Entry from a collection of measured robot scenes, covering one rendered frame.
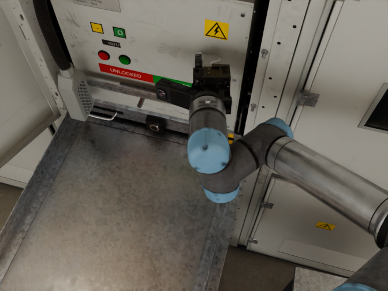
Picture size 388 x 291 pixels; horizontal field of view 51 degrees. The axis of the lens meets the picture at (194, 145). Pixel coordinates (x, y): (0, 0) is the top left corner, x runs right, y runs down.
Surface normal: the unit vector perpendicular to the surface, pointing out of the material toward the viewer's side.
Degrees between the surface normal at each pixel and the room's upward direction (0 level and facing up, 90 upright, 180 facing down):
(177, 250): 0
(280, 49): 90
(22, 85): 90
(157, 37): 90
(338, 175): 26
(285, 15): 90
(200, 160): 75
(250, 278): 0
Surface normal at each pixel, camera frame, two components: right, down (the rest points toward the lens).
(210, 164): 0.00, 0.69
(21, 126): 0.79, 0.52
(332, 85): -0.27, 0.82
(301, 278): 0.00, -0.52
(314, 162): -0.33, -0.70
